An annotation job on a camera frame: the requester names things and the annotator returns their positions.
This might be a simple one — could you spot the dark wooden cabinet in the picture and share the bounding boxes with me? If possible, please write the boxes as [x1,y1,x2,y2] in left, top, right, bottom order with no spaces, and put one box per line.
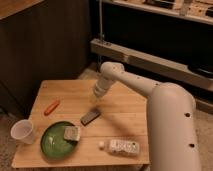
[0,0,90,116]

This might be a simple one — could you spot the clear plastic bottle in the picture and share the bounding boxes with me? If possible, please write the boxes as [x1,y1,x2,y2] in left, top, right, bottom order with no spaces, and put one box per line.
[98,139,140,156]

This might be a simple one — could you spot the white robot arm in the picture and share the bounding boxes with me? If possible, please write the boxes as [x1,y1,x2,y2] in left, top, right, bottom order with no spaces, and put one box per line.
[93,62,202,171]

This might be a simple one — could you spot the green plate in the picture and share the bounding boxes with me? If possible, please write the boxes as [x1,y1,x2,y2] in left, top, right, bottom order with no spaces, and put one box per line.
[40,121,78,160]

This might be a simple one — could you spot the white plastic cup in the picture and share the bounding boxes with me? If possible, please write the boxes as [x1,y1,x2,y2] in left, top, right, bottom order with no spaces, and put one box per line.
[10,119,35,144]

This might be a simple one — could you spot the orange carrot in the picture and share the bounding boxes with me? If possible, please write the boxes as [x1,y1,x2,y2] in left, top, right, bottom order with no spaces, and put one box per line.
[44,100,60,116]

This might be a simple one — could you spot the grey metal shelf rack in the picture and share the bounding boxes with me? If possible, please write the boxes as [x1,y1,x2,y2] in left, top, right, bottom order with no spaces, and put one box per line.
[89,0,213,114]

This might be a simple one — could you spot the dark grey eraser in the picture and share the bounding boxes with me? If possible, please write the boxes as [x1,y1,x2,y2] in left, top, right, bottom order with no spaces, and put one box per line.
[80,110,101,125]

